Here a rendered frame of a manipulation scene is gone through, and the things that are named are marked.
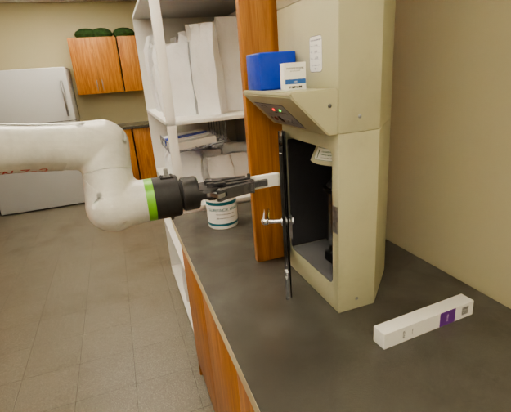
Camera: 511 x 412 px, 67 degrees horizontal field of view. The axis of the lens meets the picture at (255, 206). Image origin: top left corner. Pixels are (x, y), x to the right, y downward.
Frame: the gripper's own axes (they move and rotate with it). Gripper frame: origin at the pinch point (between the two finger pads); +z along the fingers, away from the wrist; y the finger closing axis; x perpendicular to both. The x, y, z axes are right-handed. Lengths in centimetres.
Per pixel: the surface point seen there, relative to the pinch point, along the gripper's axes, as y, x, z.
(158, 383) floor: 95, 131, -35
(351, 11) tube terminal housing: -7.6, -34.9, 18.3
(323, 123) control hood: -7.6, -13.1, 11.5
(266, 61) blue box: 11.5, -26.9, 6.4
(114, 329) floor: 157, 131, -57
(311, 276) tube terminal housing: 7.4, 33.5, 15.3
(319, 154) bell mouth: 5.6, -3.2, 17.5
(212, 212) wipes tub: 66, 29, 0
